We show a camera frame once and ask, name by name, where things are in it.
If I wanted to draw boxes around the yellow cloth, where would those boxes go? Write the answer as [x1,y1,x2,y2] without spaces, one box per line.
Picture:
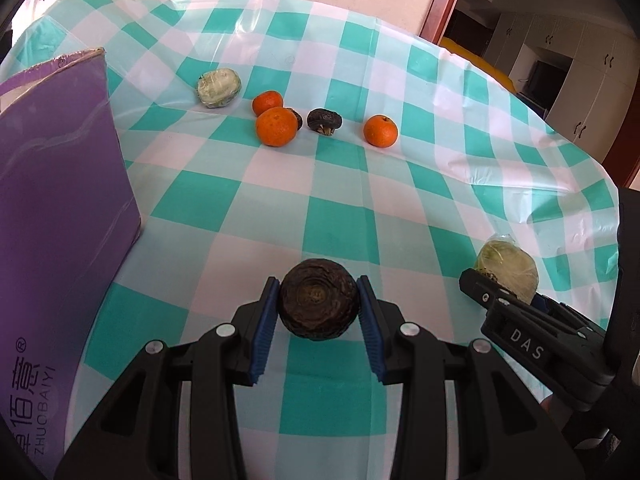
[440,37,516,93]

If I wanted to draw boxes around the medium orange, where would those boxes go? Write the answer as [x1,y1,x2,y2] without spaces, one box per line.
[363,114,399,148]

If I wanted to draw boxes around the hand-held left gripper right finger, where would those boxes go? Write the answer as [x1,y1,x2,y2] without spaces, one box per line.
[356,275,586,480]

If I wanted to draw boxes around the green white checked tablecloth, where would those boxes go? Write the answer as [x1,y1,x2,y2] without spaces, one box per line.
[0,0,621,480]

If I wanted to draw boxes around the red wooden door frame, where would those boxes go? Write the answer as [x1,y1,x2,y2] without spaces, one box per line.
[420,0,473,43]

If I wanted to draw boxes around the large orange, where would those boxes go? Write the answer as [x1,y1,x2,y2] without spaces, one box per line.
[255,107,298,148]

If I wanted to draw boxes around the white wall cabinets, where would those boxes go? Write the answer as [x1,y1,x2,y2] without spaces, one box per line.
[482,10,636,161]

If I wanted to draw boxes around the purple cardboard box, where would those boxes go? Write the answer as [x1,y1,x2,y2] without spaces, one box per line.
[0,47,146,466]

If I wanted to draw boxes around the green cabbage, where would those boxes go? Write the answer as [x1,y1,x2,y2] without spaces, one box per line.
[196,68,243,110]

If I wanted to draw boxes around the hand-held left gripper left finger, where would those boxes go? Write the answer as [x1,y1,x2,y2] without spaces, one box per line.
[54,276,281,480]

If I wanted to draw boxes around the plastic-wrapped pale apple half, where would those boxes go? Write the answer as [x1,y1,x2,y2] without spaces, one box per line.
[474,234,540,306]

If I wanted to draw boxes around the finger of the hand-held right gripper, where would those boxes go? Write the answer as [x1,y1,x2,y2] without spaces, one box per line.
[531,294,609,357]
[459,268,617,413]

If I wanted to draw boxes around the small orange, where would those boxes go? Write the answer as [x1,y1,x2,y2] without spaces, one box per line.
[251,90,284,117]

